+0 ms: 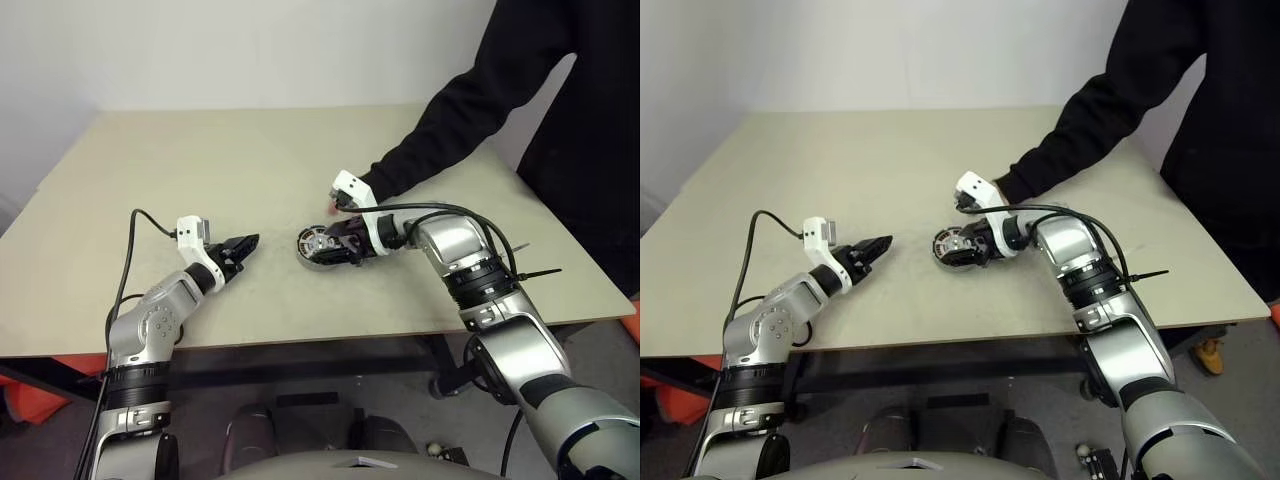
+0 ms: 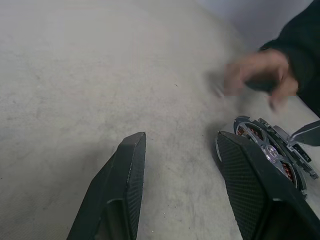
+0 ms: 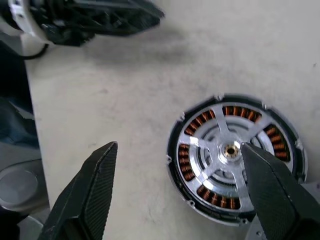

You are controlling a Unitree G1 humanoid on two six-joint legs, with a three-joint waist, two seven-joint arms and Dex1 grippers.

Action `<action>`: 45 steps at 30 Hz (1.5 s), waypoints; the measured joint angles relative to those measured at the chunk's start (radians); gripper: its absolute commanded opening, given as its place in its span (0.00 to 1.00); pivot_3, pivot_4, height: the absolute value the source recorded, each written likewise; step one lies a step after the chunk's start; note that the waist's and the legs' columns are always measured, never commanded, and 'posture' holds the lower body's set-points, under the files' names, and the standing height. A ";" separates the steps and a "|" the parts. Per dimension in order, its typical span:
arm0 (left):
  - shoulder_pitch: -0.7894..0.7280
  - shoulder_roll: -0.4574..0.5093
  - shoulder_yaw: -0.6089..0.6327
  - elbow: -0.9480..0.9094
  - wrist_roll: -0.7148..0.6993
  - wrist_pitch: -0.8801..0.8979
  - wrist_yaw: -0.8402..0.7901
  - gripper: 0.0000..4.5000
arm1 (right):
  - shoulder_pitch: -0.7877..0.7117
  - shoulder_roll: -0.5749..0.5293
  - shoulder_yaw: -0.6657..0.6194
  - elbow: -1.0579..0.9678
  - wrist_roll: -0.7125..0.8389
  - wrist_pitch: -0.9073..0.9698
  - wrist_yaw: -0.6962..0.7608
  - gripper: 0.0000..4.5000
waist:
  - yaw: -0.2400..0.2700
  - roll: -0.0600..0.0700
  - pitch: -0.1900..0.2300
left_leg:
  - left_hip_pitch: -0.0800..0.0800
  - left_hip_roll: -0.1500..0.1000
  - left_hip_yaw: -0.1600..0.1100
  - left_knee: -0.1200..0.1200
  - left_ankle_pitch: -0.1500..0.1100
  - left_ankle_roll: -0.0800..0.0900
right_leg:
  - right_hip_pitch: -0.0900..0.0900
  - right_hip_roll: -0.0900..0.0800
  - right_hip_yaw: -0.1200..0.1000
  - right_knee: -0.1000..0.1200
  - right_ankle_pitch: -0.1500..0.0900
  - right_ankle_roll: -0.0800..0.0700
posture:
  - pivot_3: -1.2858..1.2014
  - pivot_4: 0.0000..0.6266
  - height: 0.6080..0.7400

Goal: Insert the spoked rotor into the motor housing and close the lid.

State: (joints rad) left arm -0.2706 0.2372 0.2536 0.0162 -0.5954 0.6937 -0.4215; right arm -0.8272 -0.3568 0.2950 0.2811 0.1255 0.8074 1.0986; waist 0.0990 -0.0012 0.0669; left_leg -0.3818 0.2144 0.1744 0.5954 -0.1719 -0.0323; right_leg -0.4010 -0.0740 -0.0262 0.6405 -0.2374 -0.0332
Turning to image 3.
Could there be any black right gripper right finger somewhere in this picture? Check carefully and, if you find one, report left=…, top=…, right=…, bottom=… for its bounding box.
left=241, top=142, right=320, bottom=240

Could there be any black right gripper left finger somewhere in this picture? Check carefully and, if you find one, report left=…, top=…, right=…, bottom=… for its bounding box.
left=41, top=141, right=119, bottom=240

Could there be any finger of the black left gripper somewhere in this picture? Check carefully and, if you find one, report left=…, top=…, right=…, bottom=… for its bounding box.
left=98, top=0, right=166, bottom=20
left=96, top=14, right=161, bottom=37

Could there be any silver spoked rotor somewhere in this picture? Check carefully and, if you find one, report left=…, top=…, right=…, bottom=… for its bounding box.
left=177, top=102, right=292, bottom=212

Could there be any motor housing with copper windings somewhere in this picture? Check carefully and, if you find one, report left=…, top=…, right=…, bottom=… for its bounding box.
left=165, top=93, right=309, bottom=228

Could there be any dark rounded shape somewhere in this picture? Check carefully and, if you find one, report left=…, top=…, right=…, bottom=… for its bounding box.
left=0, top=142, right=50, bottom=214

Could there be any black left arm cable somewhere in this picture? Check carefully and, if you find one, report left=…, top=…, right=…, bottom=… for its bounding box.
left=21, top=42, right=50, bottom=61

